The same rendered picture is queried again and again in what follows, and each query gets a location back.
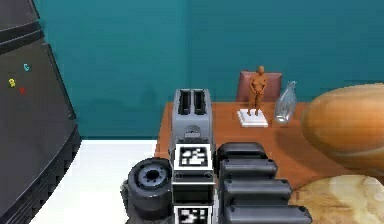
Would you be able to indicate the clear glass vase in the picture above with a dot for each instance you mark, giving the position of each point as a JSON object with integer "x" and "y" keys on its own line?
{"x": 285, "y": 105}

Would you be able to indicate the large orange round vessel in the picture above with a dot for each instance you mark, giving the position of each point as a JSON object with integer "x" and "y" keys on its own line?
{"x": 350, "y": 126}

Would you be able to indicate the grey two-slot toaster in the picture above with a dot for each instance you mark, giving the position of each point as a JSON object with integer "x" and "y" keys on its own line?
{"x": 193, "y": 120}

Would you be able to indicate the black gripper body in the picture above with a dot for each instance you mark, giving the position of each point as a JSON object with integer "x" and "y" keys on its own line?
{"x": 150, "y": 186}

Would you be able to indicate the orange wooden table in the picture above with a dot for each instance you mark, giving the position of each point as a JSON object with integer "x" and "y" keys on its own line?
{"x": 230, "y": 133}

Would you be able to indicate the brown human figure statue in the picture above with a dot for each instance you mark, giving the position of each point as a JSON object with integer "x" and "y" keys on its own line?
{"x": 256, "y": 96}

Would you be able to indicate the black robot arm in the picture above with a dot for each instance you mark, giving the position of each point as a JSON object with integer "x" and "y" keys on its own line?
{"x": 250, "y": 186}

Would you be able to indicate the beige marbled round plate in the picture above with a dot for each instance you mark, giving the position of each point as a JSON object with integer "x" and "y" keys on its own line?
{"x": 343, "y": 200}

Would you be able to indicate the black fridge with magnets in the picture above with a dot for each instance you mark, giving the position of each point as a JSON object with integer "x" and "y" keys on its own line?
{"x": 30, "y": 133}

